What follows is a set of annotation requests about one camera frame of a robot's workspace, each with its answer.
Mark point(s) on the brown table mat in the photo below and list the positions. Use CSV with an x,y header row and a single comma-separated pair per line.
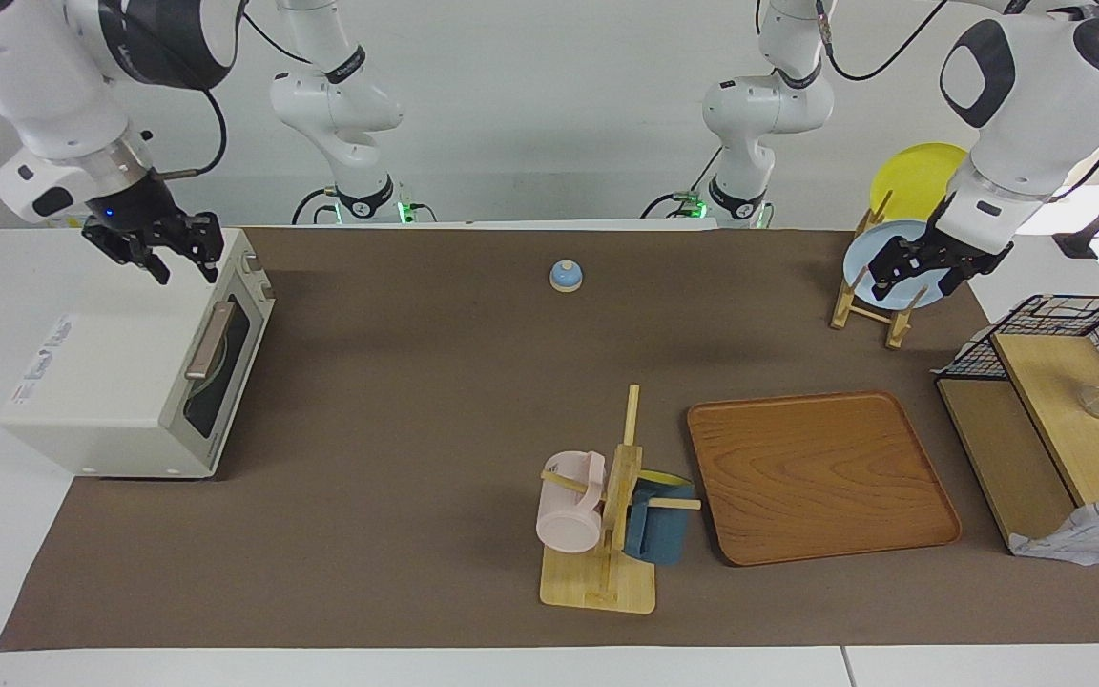
x,y
416,401

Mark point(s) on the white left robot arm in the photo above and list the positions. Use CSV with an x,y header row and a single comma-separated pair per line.
x,y
1036,86

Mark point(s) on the yellow plate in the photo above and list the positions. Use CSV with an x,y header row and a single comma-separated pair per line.
x,y
917,181

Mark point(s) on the brown wooden tray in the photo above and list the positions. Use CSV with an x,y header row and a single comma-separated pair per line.
x,y
817,477

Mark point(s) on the wooden mug tree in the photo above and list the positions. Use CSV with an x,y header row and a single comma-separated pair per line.
x,y
597,584

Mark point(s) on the dark blue mug yellow inside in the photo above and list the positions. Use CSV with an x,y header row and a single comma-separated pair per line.
x,y
659,534

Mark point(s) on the wooden plate rack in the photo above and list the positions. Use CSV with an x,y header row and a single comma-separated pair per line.
x,y
853,307

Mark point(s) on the blue call bell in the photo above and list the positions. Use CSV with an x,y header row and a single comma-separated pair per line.
x,y
566,275

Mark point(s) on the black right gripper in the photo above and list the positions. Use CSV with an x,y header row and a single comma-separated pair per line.
x,y
134,215

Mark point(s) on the white toaster oven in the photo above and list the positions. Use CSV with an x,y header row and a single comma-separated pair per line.
x,y
92,372

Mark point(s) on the clear glass cup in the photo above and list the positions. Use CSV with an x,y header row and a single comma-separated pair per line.
x,y
1098,403

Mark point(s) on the pink mug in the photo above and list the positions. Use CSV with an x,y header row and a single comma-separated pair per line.
x,y
569,520

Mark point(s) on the light blue plate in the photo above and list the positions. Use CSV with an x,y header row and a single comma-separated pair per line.
x,y
869,253

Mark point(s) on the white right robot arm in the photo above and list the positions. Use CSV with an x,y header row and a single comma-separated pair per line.
x,y
44,86

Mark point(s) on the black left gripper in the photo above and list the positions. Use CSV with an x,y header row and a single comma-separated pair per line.
x,y
950,253

